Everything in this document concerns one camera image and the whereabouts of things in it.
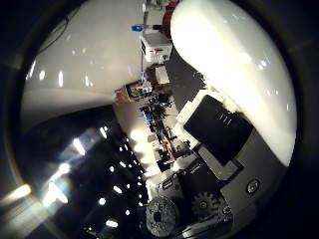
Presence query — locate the white box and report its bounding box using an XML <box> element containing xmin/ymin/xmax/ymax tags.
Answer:
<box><xmin>139</xmin><ymin>31</ymin><xmax>173</xmax><ymax>64</ymax></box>

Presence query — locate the black cable on wall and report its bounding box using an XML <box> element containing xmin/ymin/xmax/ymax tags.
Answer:
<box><xmin>36</xmin><ymin>6</ymin><xmax>81</xmax><ymax>56</ymax></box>

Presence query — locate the cluttered equipment bench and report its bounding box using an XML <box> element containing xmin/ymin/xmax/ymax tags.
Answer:
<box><xmin>139</xmin><ymin>96</ymin><xmax>193</xmax><ymax>173</ymax></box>

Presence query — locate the red-brown object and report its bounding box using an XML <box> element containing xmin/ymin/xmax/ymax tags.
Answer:
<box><xmin>161</xmin><ymin>1</ymin><xmax>180</xmax><ymax>39</ymax></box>

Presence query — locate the brown wooden cabinet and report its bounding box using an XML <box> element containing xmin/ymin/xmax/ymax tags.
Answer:
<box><xmin>146</xmin><ymin>64</ymin><xmax>172</xmax><ymax>96</ymax></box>

